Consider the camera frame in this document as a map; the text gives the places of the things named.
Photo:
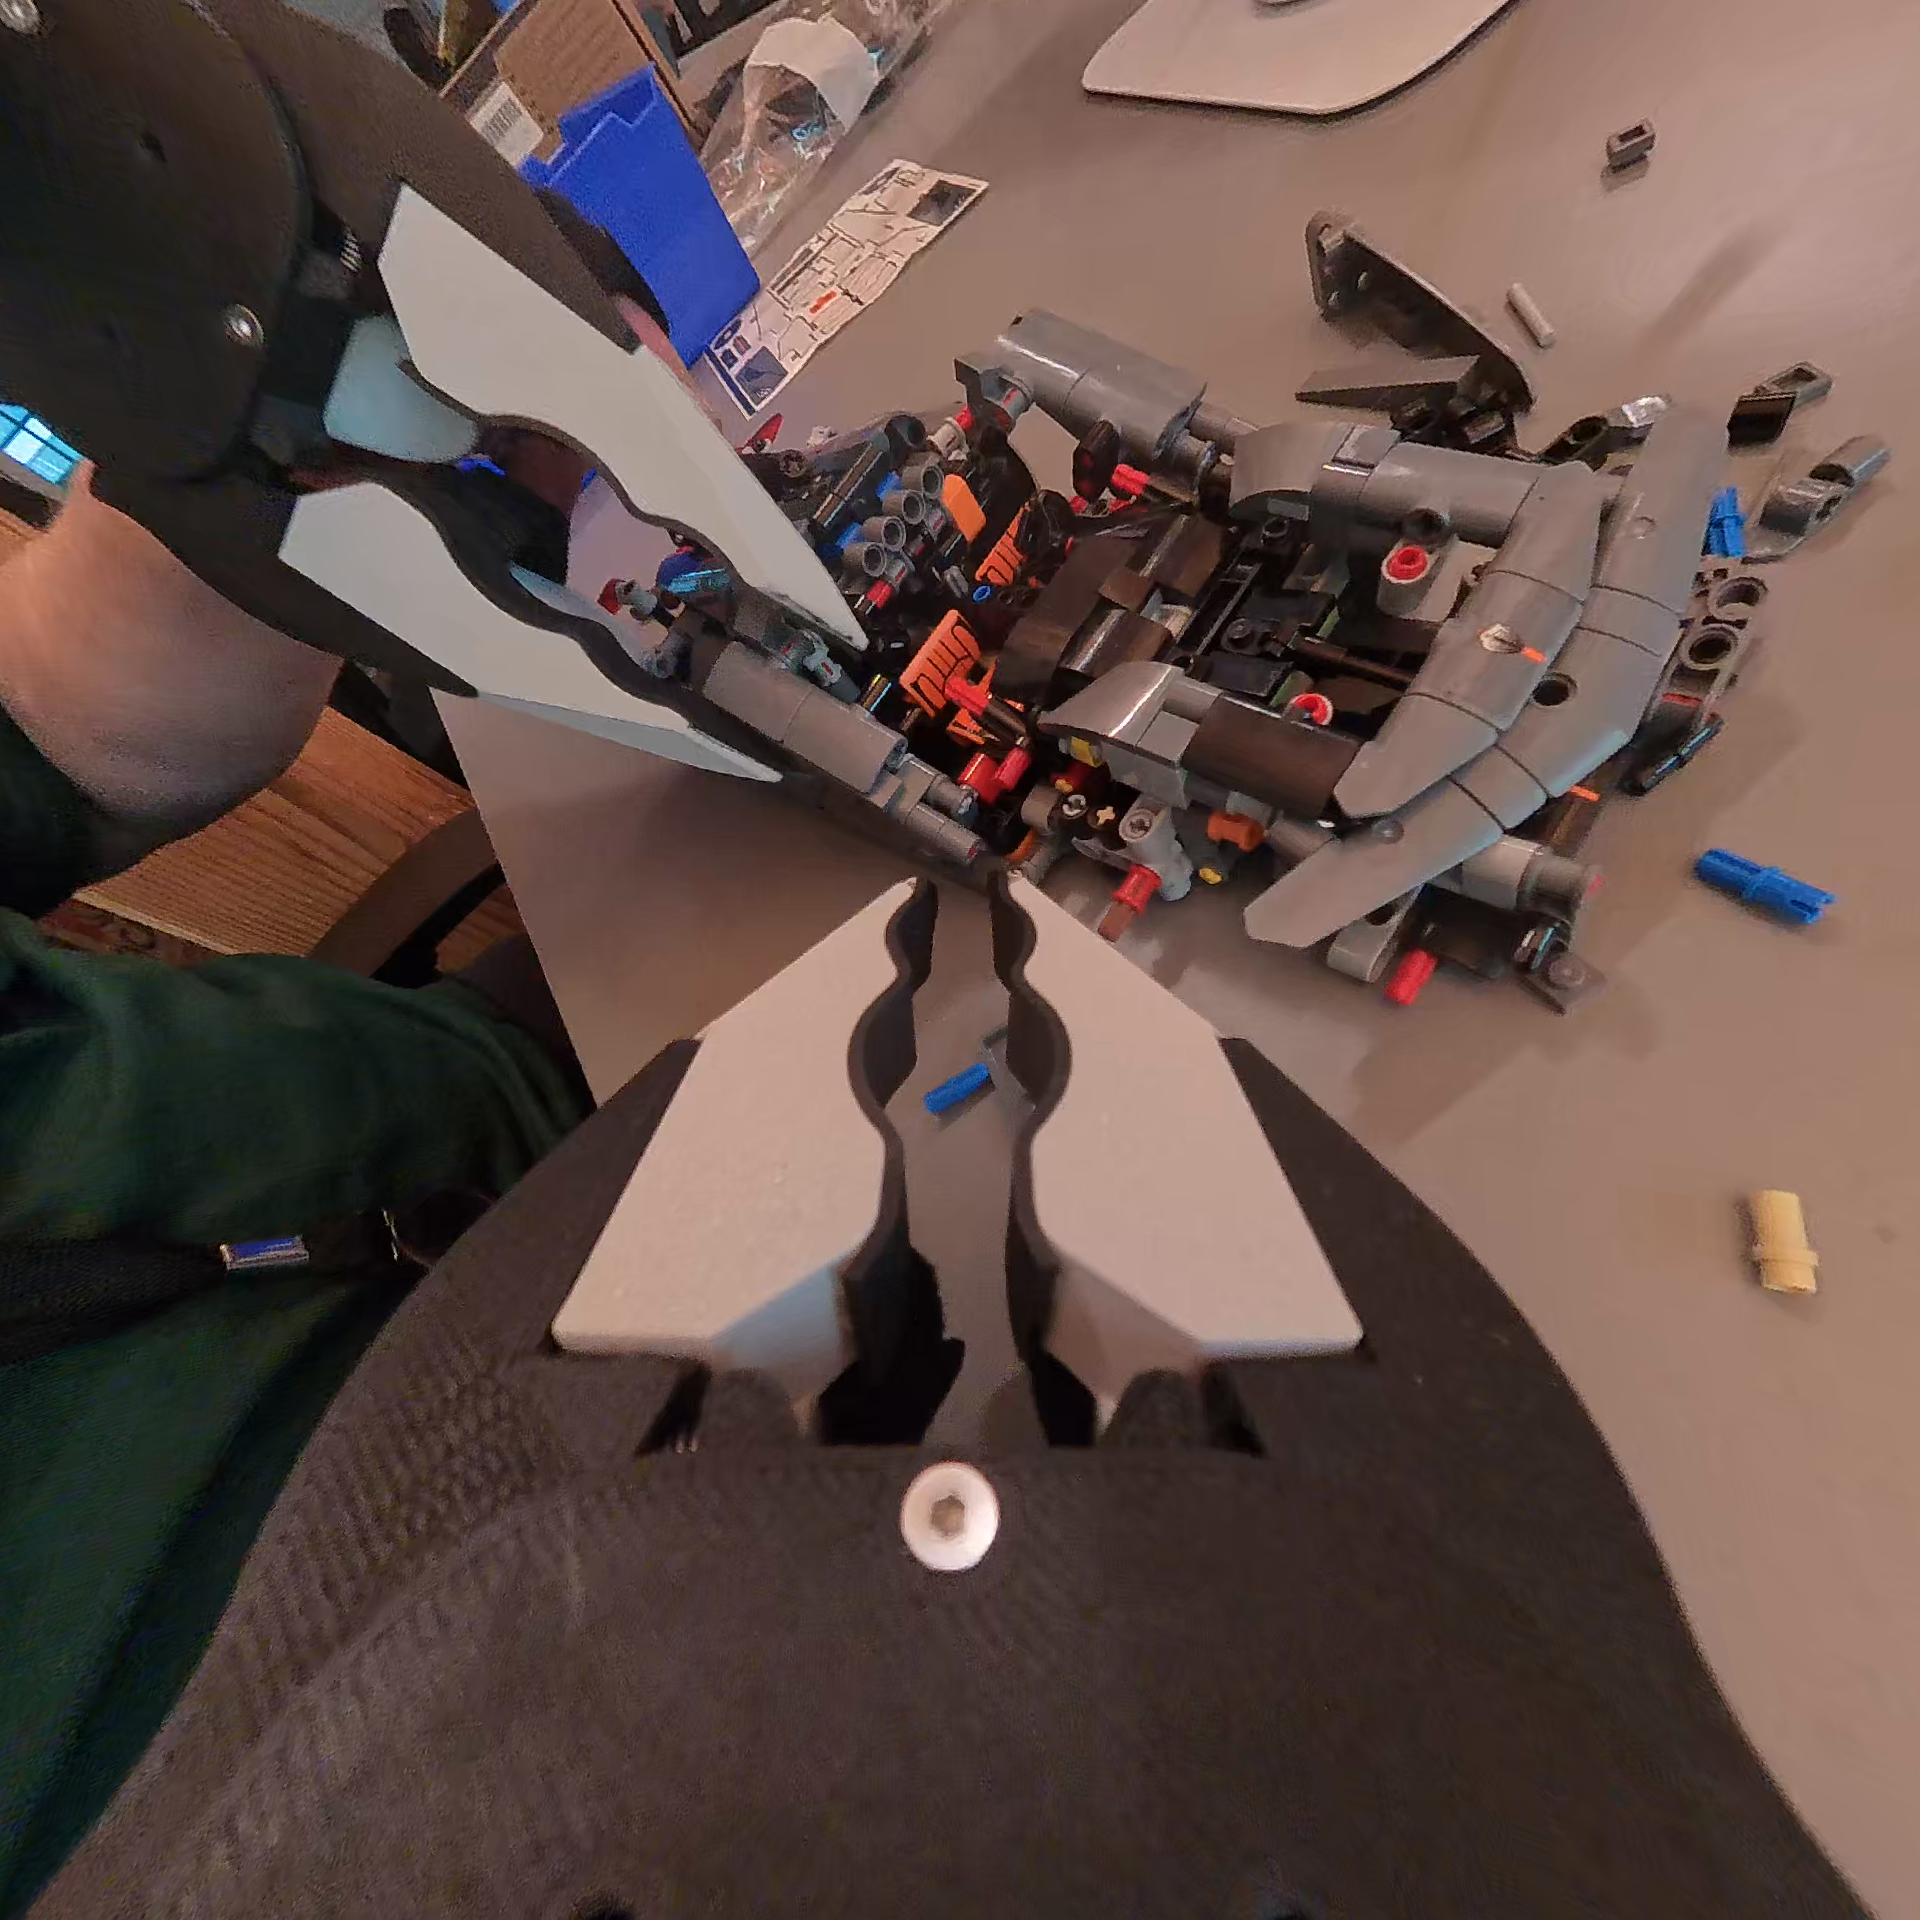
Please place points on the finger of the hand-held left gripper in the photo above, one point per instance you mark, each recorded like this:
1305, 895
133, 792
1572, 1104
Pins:
451, 628
599, 390

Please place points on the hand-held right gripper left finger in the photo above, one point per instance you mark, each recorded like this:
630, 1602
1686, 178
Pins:
706, 1200

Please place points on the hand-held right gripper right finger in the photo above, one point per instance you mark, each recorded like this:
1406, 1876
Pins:
1185, 1200

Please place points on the grey lego car model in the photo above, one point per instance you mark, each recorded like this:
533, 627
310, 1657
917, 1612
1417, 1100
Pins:
1277, 646

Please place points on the person's left forearm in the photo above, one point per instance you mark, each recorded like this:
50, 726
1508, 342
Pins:
149, 675

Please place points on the short blue lego pin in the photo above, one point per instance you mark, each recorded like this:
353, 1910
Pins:
957, 1089

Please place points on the lego sticker sheet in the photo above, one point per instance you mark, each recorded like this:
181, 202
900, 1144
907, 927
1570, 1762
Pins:
841, 255

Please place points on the tan Lego pin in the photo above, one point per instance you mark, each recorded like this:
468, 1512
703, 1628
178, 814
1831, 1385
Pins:
1781, 1236

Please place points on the blue lego axle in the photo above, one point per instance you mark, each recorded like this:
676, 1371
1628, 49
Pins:
1764, 886

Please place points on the dark grey lego panel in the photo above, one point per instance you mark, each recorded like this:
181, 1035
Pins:
1395, 306

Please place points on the light grey lego axle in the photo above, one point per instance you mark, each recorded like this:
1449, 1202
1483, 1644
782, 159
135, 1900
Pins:
1531, 312

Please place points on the pile of small lego pieces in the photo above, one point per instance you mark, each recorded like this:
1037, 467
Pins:
1823, 480

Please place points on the small dark grey lego piece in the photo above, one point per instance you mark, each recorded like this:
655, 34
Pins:
1628, 142

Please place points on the blue plastic bin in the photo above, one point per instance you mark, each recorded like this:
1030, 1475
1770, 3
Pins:
661, 210

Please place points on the clear plastic bag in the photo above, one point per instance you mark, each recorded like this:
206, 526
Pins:
811, 89

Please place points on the white stand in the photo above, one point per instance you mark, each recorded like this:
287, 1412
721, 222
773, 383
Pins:
1291, 60

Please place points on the wooden post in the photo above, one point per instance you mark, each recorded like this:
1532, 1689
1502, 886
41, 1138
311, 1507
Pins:
300, 839

